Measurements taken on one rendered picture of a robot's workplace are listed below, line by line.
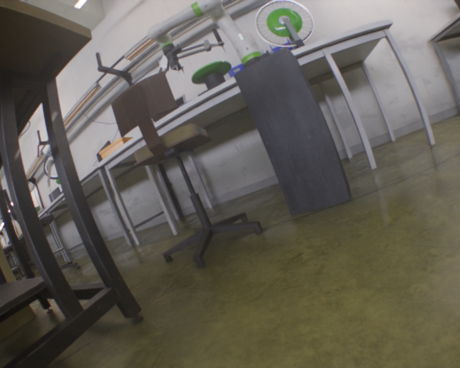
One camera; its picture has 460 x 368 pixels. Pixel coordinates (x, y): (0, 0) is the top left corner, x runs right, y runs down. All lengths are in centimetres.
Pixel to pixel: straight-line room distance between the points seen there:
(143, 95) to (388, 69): 240
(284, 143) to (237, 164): 147
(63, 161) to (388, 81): 272
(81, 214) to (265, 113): 91
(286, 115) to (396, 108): 177
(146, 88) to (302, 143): 77
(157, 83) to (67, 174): 58
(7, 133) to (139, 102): 61
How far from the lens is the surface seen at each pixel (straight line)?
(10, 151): 70
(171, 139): 107
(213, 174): 264
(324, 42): 158
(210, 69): 159
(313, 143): 107
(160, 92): 105
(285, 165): 111
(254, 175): 249
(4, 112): 76
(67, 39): 81
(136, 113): 106
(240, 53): 129
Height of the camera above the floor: 36
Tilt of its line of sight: 4 degrees down
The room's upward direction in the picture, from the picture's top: 22 degrees counter-clockwise
